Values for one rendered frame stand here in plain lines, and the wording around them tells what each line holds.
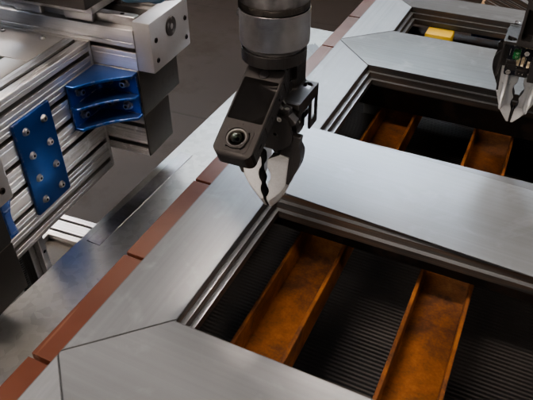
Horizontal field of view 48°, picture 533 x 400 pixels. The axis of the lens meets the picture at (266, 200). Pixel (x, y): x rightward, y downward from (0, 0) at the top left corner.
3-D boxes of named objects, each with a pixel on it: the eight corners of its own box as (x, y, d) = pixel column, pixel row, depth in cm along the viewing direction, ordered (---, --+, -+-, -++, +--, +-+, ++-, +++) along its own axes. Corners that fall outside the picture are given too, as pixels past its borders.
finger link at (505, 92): (483, 130, 90) (497, 75, 84) (489, 112, 94) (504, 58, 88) (504, 135, 89) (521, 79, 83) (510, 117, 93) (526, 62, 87)
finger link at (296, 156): (304, 182, 72) (306, 119, 66) (298, 189, 71) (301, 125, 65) (268, 172, 73) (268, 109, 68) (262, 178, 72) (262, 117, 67)
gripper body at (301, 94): (318, 125, 74) (324, 32, 66) (291, 162, 68) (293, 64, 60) (262, 112, 76) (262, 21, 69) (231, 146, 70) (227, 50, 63)
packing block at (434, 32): (451, 45, 141) (455, 29, 139) (447, 53, 138) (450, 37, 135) (427, 40, 143) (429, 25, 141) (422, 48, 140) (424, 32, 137)
